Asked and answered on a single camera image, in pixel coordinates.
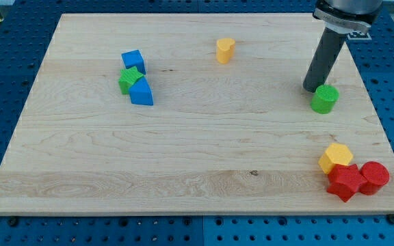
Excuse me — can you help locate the green cylinder block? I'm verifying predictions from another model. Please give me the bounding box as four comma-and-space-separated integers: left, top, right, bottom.
311, 85, 339, 114

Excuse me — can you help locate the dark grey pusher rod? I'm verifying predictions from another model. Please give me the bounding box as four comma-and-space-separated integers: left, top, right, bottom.
302, 27, 345, 92

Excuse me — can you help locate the grey robot arm flange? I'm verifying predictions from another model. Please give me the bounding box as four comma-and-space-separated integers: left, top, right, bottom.
313, 0, 383, 34

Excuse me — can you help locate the blue quarter-round block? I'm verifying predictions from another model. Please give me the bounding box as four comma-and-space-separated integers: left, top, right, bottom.
129, 77, 154, 106

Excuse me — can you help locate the light wooden board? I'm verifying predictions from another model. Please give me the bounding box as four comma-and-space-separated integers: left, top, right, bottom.
0, 14, 394, 216

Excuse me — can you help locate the yellow heart block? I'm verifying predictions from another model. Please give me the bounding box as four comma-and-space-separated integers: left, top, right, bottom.
216, 38, 236, 64

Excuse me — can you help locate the green star block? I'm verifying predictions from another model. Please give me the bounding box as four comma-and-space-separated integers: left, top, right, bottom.
118, 66, 144, 94

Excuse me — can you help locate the blue cube block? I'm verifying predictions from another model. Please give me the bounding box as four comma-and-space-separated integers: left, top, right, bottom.
121, 50, 146, 74

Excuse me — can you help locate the yellow hexagon block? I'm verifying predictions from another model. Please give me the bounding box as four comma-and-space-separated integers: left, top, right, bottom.
318, 143, 354, 174

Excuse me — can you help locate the red star block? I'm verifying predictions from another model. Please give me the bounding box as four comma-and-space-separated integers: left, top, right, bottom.
326, 164, 367, 202

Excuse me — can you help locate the black white fiducial tag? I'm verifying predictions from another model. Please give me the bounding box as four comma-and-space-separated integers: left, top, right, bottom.
347, 31, 371, 40

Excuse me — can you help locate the red cylinder block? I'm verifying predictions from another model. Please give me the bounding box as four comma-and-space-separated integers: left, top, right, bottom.
359, 161, 390, 195

